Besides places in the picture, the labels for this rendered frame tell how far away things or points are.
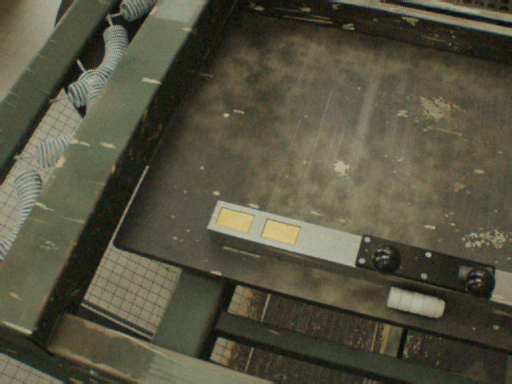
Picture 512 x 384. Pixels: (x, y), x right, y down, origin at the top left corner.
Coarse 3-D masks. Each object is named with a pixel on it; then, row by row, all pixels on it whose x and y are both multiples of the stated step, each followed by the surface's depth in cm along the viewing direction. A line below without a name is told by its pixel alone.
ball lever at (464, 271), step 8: (464, 272) 76; (472, 272) 66; (480, 272) 65; (488, 272) 65; (464, 280) 76; (472, 280) 65; (480, 280) 65; (488, 280) 65; (472, 288) 65; (480, 288) 65; (488, 288) 65; (480, 296) 65
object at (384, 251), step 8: (384, 248) 68; (392, 248) 68; (376, 256) 68; (384, 256) 67; (392, 256) 67; (400, 256) 68; (376, 264) 68; (384, 264) 67; (392, 264) 67; (400, 264) 68; (384, 272) 68; (392, 272) 68
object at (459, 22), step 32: (256, 0) 111; (288, 0) 109; (320, 0) 106; (352, 0) 105; (384, 0) 105; (416, 0) 104; (384, 32) 107; (416, 32) 105; (448, 32) 102; (480, 32) 99
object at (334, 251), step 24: (216, 216) 85; (264, 216) 85; (216, 240) 87; (240, 240) 84; (264, 240) 83; (312, 240) 82; (336, 240) 82; (360, 240) 82; (312, 264) 83; (336, 264) 81; (408, 288) 80; (432, 288) 78; (504, 288) 76; (504, 312) 77
